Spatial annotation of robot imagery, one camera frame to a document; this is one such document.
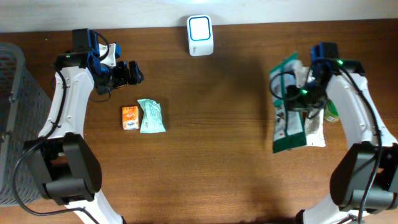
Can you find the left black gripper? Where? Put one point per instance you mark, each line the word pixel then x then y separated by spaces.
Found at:
pixel 123 78

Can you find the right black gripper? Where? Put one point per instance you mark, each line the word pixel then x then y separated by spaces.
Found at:
pixel 296 103

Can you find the green 3M package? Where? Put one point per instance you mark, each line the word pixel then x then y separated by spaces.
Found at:
pixel 288 125

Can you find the white tube with gold cap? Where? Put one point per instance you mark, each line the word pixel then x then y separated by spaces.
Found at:
pixel 314 130

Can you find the green lidded jar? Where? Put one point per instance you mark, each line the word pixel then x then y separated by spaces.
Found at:
pixel 331 113

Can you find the small orange box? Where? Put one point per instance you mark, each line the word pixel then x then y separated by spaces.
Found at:
pixel 130 118

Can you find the mint green packet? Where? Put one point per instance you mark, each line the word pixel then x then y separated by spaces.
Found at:
pixel 152 118

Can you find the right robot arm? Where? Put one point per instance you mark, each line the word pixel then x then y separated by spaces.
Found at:
pixel 365 181

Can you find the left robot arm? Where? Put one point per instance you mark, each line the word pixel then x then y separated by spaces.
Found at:
pixel 63 166

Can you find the grey plastic mesh basket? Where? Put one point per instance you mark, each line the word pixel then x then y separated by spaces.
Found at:
pixel 24 110

